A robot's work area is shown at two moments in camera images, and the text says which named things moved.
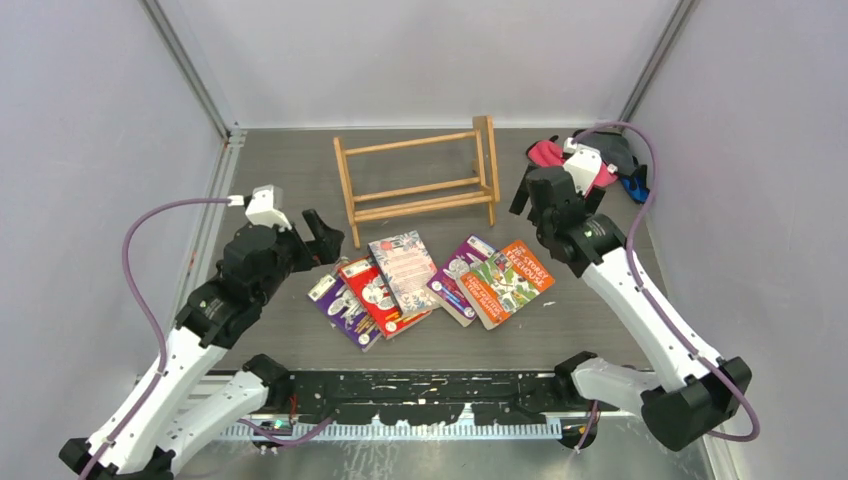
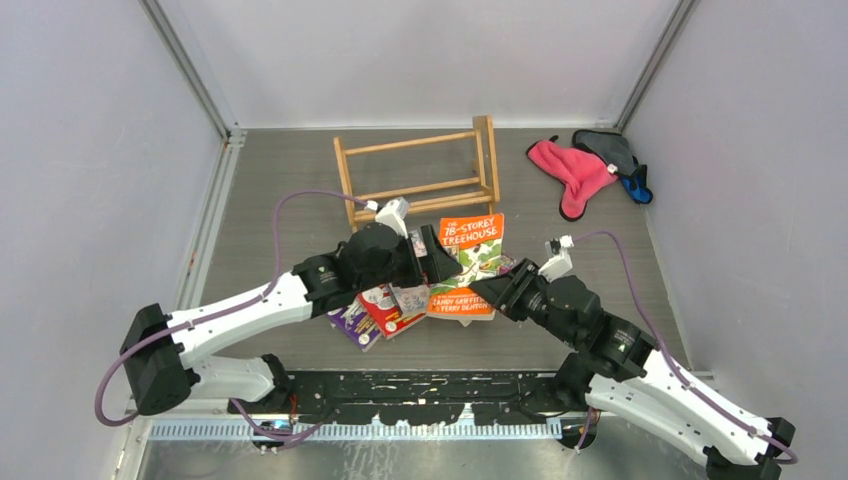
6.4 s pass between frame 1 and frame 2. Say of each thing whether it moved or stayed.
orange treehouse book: moved
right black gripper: moved
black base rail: stayed
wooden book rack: stayed
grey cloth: stayed
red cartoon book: stayed
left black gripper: moved
